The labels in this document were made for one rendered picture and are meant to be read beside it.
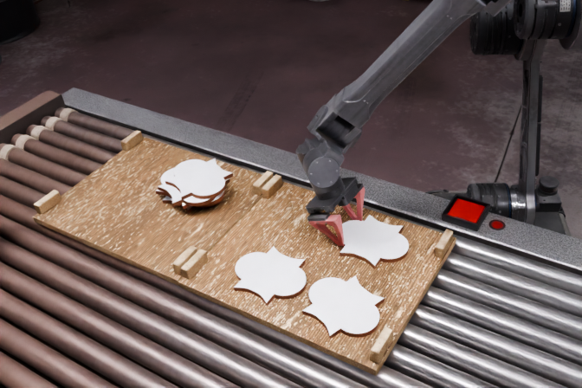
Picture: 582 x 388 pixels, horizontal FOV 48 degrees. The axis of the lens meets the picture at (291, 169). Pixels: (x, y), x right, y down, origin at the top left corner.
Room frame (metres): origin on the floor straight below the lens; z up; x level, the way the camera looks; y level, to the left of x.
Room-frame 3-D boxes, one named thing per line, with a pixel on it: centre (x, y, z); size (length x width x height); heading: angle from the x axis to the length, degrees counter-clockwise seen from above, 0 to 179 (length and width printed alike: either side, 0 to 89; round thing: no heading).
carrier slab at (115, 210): (1.14, 0.30, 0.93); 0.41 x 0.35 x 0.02; 55
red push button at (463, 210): (1.01, -0.35, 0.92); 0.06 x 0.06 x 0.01; 54
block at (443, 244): (0.90, -0.27, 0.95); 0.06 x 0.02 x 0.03; 145
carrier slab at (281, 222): (0.90, -0.04, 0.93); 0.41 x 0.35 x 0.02; 55
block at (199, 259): (0.90, 0.20, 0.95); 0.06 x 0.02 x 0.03; 145
